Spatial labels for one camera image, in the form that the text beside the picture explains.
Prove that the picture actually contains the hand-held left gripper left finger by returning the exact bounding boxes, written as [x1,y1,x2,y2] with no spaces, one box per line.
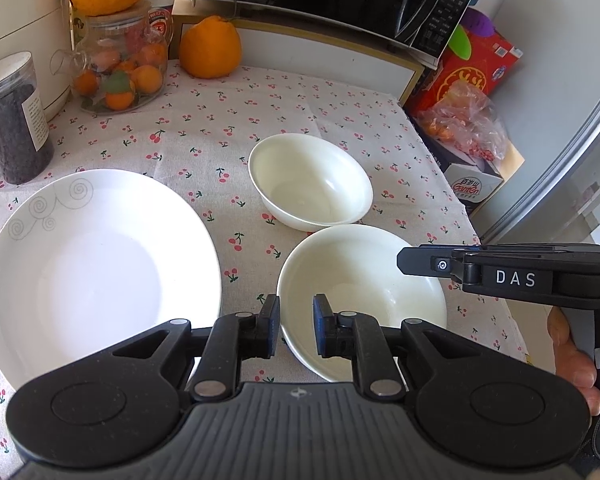
[112,293,283,404]

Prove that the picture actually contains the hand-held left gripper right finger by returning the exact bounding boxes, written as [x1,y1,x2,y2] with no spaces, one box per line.
[312,292,474,404]

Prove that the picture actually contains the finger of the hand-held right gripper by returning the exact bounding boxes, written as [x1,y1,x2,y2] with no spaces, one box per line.
[396,244,467,282]

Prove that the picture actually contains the cream white bowl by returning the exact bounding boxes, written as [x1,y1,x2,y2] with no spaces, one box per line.
[276,223,449,384]
[248,132,375,233]

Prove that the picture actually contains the white plate with swirl pattern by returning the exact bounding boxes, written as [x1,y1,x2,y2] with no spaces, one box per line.
[0,168,224,392]

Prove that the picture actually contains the person's right hand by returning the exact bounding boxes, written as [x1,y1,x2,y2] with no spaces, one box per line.
[547,307,600,418]

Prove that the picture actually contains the white cardboard box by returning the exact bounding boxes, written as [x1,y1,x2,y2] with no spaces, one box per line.
[424,129,527,217]

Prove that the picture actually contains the clear plastic bag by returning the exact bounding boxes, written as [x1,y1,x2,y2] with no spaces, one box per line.
[412,82,512,162]

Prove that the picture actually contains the grey refrigerator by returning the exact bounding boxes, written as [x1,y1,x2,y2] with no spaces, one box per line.
[472,0,600,252]

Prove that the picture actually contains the red cardboard box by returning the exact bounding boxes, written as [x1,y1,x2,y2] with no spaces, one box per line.
[404,29,522,122]

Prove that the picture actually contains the cherry print tablecloth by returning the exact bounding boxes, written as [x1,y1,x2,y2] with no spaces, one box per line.
[0,57,532,467]

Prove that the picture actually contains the green silicone item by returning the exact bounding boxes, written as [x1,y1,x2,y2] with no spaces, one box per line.
[447,24,475,61]

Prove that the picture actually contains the purple silicone item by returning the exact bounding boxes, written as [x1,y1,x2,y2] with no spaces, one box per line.
[462,7,495,37]

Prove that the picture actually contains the glass jar with small oranges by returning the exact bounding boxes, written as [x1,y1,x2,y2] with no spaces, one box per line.
[49,0,176,115]

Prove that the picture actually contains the clear jar with dark contents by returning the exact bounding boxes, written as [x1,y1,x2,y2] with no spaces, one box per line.
[0,51,56,185]

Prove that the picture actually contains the cream air fryer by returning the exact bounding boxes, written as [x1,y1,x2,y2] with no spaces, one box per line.
[0,0,78,124]

